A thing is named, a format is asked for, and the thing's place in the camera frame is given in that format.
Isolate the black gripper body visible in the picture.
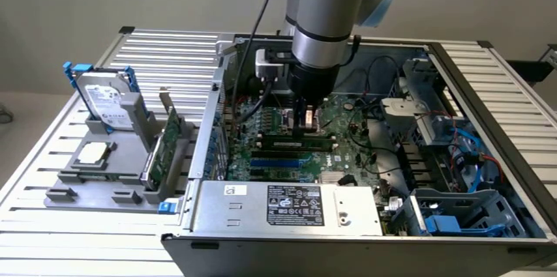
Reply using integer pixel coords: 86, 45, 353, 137
286, 63, 341, 102

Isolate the green RAM stick black label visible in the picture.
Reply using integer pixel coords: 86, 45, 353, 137
259, 137, 338, 152

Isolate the CPU socket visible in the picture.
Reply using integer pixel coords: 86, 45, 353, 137
277, 106, 329, 136

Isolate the green motherboard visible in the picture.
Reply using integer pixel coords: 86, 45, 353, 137
217, 90, 396, 190

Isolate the black expansion slot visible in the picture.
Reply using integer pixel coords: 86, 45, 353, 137
251, 150, 306, 160

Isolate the blue expansion slot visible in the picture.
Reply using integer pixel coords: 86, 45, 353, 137
249, 158, 298, 168

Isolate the silver chipset heat sink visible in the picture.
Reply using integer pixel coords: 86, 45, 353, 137
318, 172, 343, 185

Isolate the green graphics card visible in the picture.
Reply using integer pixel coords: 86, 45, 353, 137
139, 87, 183, 191

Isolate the silver power supply unit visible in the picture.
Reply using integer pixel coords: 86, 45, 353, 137
189, 180, 385, 238

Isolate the blue disk caddy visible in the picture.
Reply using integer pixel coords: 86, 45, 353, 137
424, 214, 461, 236

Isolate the black open PC case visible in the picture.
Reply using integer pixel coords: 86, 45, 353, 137
160, 32, 557, 277

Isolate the grey metal disk bay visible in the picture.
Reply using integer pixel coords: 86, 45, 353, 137
402, 188, 537, 239

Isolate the silver hard disk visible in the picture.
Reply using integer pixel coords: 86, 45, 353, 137
75, 71, 132, 132

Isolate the silver CPU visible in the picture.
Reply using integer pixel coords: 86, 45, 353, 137
75, 141, 111, 164

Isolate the grey parts rack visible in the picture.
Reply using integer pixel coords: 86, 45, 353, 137
44, 92, 198, 215

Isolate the thick black camera cable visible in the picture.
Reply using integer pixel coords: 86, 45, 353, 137
238, 76, 274, 124

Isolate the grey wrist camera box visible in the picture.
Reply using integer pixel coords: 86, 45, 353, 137
254, 48, 291, 80

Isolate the black looped wire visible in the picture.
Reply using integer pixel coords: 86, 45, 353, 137
364, 55, 402, 97

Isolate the black motherboard wire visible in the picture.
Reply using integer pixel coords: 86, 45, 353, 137
346, 119, 381, 174

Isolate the grey metal drive bracket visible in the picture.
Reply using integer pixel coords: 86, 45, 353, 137
380, 57, 456, 146

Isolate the thin black cable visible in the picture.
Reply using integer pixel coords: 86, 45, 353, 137
231, 0, 279, 126

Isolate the blue disk wire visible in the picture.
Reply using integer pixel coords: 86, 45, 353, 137
452, 126, 485, 194

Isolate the blue disk bracket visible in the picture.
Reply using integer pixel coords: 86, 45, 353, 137
62, 61, 139, 96

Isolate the red disk wire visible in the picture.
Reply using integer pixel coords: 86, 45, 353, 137
477, 155, 506, 184

